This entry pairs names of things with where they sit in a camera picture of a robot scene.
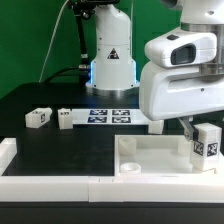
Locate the white cable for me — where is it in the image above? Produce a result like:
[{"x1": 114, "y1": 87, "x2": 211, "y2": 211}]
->
[{"x1": 38, "y1": 0, "x2": 70, "y2": 84}]

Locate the white U-shaped fence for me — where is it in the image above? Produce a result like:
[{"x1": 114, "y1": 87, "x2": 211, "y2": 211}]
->
[{"x1": 0, "y1": 138, "x2": 224, "y2": 203}]

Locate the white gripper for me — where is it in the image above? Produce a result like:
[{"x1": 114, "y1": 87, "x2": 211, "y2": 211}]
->
[{"x1": 139, "y1": 62, "x2": 224, "y2": 141}]

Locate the white square tabletop tray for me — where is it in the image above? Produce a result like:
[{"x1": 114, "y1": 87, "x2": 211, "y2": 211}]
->
[{"x1": 114, "y1": 135, "x2": 216, "y2": 176}]

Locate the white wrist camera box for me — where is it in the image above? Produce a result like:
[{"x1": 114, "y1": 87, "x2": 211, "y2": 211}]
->
[{"x1": 145, "y1": 30, "x2": 217, "y2": 68}]

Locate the black camera stand pole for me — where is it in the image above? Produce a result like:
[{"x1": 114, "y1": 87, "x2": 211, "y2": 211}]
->
[{"x1": 67, "y1": 0, "x2": 120, "y2": 86}]

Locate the black cable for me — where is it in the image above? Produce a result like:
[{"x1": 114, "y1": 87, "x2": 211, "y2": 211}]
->
[{"x1": 43, "y1": 67, "x2": 92, "y2": 84}]

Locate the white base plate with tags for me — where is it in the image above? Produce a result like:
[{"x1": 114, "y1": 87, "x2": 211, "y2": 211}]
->
[{"x1": 72, "y1": 109, "x2": 149, "y2": 125}]

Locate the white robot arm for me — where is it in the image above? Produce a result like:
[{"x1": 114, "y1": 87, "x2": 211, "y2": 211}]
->
[{"x1": 86, "y1": 0, "x2": 224, "y2": 139}]

